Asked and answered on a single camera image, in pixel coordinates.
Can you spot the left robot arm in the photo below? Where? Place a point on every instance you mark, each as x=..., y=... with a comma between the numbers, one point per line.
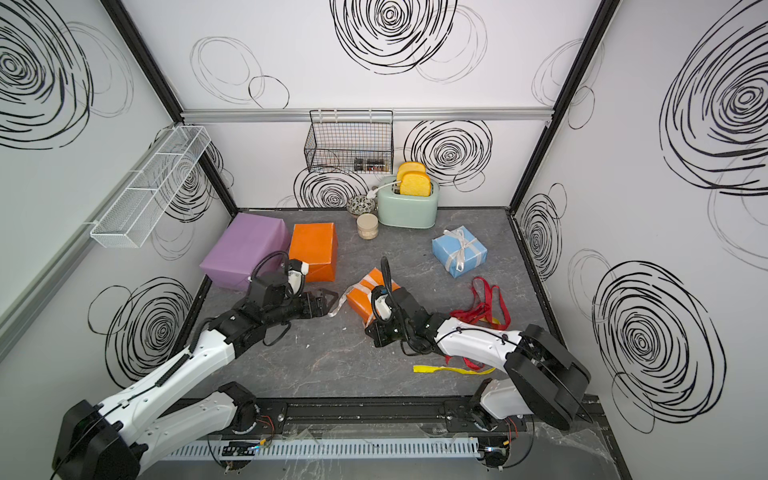
x=125, y=434

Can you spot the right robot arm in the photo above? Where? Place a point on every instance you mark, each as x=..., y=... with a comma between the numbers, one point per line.
x=543, y=377

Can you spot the grey slotted cable duct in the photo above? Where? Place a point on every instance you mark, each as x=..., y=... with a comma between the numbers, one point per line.
x=332, y=449

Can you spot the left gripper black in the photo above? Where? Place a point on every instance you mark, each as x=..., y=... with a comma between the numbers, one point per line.
x=318, y=296

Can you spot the rear yellow sponge toast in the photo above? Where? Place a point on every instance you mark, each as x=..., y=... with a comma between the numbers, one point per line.
x=410, y=167

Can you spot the purple gift box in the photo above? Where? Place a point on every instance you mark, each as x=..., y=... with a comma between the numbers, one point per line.
x=245, y=242

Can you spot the front yellow sponge toast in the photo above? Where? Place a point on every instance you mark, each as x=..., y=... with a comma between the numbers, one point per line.
x=415, y=184

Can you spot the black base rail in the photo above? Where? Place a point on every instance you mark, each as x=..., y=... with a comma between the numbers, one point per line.
x=454, y=414

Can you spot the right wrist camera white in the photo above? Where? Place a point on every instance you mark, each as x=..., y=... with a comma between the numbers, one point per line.
x=380, y=308

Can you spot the patterned ceramic bowl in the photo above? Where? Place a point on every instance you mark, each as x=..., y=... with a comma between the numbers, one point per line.
x=360, y=205

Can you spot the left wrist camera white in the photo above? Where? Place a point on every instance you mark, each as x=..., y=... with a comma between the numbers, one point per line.
x=296, y=271

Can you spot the white ribbon on blue box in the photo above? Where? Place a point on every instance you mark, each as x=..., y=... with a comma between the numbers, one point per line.
x=464, y=253

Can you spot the orange box red ribbon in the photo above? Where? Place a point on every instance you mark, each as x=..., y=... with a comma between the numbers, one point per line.
x=316, y=244

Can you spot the mint green toaster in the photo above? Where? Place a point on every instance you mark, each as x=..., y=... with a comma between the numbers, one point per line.
x=396, y=210

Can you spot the blue gift box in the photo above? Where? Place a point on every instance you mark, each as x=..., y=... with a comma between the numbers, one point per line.
x=438, y=245

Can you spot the small jar with beige lid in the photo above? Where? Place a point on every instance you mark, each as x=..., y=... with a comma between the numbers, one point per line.
x=367, y=226

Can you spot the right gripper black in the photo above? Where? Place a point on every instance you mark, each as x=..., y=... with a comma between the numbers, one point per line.
x=378, y=335

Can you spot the yellow ribbon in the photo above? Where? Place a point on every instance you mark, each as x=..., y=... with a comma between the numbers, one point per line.
x=427, y=369

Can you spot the black wire basket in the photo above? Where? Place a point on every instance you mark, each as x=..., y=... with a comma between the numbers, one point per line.
x=336, y=137

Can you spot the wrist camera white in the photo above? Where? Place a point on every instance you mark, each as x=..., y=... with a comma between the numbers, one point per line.
x=380, y=308
x=296, y=271

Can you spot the yellow sponge toast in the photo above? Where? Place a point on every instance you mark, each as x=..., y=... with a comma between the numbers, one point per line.
x=415, y=184
x=410, y=167

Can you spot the spice jars in basket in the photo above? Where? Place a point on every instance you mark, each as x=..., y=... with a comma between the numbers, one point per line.
x=369, y=165

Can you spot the white mesh wall shelf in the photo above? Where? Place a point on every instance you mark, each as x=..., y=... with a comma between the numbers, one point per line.
x=169, y=183

